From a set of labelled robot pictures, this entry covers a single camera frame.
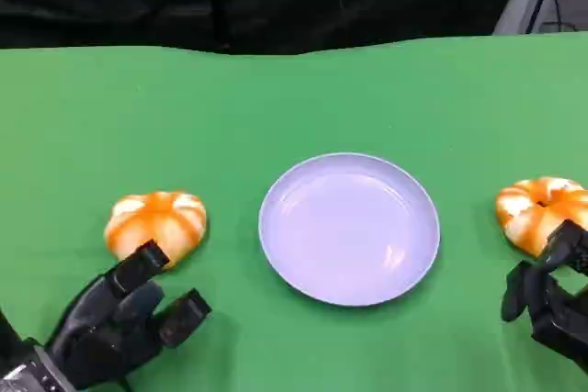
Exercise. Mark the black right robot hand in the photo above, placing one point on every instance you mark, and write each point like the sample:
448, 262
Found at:
551, 300

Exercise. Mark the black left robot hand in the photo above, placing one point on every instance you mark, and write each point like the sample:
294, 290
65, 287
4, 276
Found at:
105, 323

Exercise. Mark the orange white toy bread roll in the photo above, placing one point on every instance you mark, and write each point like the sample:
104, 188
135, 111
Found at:
528, 213
156, 222

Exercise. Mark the lilac plate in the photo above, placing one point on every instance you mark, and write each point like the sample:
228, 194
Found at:
349, 229

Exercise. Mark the green table cloth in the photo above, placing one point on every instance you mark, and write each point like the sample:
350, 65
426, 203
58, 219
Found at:
294, 107

